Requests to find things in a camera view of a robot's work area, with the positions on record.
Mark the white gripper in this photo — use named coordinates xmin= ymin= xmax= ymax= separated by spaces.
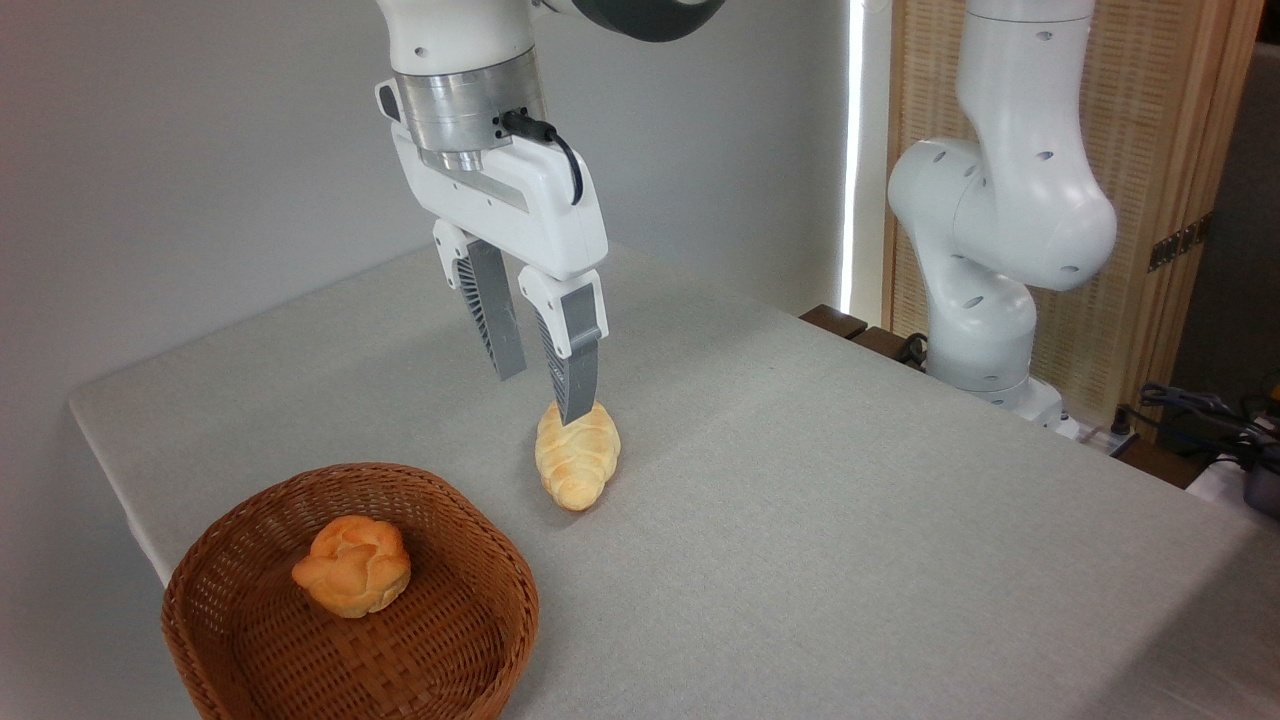
xmin=392 ymin=125 xmax=609 ymax=426

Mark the long braided bread loaf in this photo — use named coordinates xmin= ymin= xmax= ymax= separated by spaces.
xmin=534 ymin=400 xmax=622 ymax=512

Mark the round knotted bread roll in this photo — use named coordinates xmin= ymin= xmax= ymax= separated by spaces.
xmin=291 ymin=515 xmax=412 ymax=619

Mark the brown wicker basket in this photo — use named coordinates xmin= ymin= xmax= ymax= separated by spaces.
xmin=161 ymin=462 xmax=541 ymax=720

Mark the dark brown wooden board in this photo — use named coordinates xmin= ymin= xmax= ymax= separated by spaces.
xmin=800 ymin=304 xmax=1201 ymax=491

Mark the grey tablecloth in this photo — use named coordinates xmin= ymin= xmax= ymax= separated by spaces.
xmin=68 ymin=240 xmax=1280 ymax=720

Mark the wooden bamboo folding screen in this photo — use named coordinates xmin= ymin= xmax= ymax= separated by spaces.
xmin=880 ymin=0 xmax=1266 ymax=431

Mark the dark metal screen hinge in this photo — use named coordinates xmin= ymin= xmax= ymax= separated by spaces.
xmin=1148 ymin=212 xmax=1214 ymax=273

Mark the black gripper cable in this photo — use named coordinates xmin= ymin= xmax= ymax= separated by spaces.
xmin=500 ymin=108 xmax=585 ymax=206

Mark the black cable bundle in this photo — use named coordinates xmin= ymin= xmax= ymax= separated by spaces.
xmin=1140 ymin=383 xmax=1280 ymax=471

